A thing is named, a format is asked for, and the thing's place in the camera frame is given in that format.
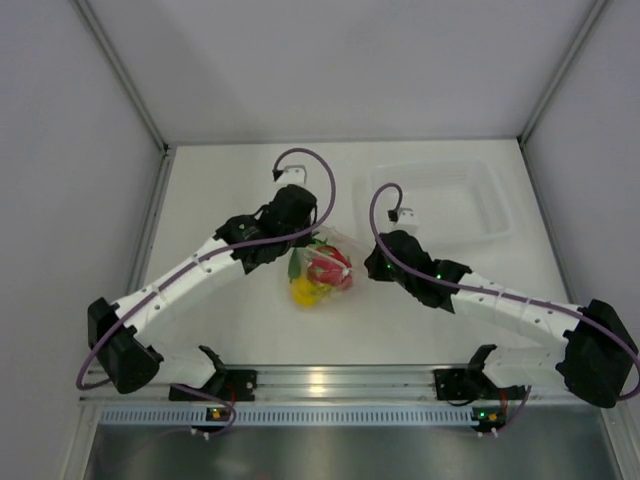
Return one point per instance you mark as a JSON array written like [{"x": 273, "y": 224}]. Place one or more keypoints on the right aluminium frame post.
[{"x": 577, "y": 43}]

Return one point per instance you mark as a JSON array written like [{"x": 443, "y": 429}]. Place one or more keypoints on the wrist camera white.
[
  {"x": 403, "y": 219},
  {"x": 290, "y": 175}
]

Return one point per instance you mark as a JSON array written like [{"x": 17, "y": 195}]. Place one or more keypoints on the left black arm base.
[{"x": 235, "y": 384}]

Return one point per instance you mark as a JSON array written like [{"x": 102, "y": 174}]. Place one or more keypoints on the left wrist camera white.
[{"x": 290, "y": 175}]

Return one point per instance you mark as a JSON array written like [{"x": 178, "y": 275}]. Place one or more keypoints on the clear plastic basket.
[{"x": 458, "y": 201}]

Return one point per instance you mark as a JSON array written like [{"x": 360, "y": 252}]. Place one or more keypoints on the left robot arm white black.
[{"x": 127, "y": 334}]

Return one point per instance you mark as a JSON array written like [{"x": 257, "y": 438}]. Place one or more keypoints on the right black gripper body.
[{"x": 382, "y": 270}]

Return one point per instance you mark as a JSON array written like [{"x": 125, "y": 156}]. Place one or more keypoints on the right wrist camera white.
[{"x": 403, "y": 219}]

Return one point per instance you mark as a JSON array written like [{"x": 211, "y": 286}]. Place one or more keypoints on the aluminium mounting rail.
[{"x": 334, "y": 384}]

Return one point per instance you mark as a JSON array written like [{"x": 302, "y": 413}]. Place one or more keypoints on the red fake dragon fruit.
[{"x": 335, "y": 269}]

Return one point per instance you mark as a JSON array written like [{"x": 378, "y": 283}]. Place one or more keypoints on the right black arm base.
[{"x": 462, "y": 385}]

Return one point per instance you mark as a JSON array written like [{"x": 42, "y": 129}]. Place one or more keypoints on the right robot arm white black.
[{"x": 585, "y": 350}]

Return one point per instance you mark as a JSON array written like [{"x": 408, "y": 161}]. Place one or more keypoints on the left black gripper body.
[{"x": 301, "y": 241}]

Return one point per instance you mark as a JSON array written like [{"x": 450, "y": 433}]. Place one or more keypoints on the clear zip top bag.
[{"x": 350, "y": 247}]

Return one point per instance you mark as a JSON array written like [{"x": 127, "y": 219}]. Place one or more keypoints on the aluminium frame post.
[
  {"x": 577, "y": 43},
  {"x": 121, "y": 73}
]

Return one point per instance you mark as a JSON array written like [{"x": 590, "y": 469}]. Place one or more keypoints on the left aluminium frame post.
[{"x": 121, "y": 73}]

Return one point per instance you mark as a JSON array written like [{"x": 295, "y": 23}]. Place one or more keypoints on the yellow fake banana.
[{"x": 306, "y": 293}]

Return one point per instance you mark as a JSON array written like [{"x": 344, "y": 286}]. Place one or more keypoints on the white slotted cable duct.
[{"x": 263, "y": 416}]

